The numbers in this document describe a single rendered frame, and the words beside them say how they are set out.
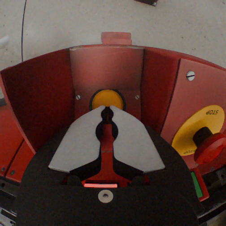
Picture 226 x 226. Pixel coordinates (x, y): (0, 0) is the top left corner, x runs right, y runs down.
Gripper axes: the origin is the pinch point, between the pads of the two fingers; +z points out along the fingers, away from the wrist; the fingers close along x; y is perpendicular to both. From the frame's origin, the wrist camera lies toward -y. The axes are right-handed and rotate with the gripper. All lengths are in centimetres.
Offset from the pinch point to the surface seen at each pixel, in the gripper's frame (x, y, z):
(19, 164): -30.4, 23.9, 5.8
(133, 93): 3.4, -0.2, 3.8
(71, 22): -26, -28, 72
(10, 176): -31.8, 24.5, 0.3
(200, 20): 73, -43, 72
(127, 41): 11, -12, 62
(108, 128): 0.1, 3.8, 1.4
